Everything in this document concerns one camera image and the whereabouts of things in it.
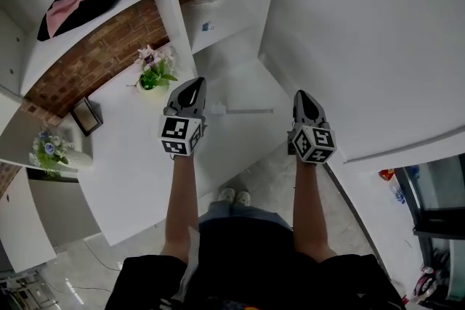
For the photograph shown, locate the person's left white shoe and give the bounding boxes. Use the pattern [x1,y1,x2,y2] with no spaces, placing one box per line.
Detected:
[217,187,236,204]

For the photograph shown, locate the person's blue jeans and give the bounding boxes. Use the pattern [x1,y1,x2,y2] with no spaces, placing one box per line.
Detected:
[198,201,292,230]

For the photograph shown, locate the black and pink bag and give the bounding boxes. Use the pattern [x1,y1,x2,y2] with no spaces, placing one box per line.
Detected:
[413,266,438,298]

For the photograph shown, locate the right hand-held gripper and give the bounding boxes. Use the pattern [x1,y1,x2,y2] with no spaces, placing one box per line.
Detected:
[288,89,338,166]

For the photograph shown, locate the clear plastic water bottle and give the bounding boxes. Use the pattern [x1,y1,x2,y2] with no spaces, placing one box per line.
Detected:
[389,181,407,205]

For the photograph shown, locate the grey metal frame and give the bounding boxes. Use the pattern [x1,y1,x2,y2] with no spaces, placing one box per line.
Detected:
[0,269,59,310]

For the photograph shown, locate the person's right forearm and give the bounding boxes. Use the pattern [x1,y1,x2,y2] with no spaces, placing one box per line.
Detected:
[291,158,339,264]

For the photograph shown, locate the dark window frame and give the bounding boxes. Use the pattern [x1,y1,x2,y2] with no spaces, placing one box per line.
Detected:
[394,154,465,304]

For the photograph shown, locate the white shelf unit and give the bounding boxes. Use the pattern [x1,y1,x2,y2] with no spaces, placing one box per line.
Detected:
[0,0,286,113]

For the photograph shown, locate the person's right white shoe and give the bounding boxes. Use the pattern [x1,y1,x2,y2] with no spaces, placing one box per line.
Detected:
[235,190,253,208]

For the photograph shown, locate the person's black shirt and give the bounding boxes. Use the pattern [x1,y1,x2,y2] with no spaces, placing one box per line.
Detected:
[104,216,408,310]

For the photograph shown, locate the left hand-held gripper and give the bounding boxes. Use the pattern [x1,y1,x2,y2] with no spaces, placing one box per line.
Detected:
[157,76,209,158]

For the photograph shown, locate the person's white shoe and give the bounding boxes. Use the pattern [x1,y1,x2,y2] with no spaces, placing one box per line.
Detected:
[217,187,236,204]
[235,190,253,208]

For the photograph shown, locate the pink flowers in pale pot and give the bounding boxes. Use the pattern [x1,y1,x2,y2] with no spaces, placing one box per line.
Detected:
[126,44,179,91]

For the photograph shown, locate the black picture frame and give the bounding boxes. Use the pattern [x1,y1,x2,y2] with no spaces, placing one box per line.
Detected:
[69,97,105,138]

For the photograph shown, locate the blue flowers in white vase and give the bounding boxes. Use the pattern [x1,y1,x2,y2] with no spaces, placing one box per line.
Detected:
[28,129,92,179]

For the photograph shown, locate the person's left forearm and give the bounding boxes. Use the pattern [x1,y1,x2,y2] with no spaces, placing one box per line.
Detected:
[159,154,201,264]

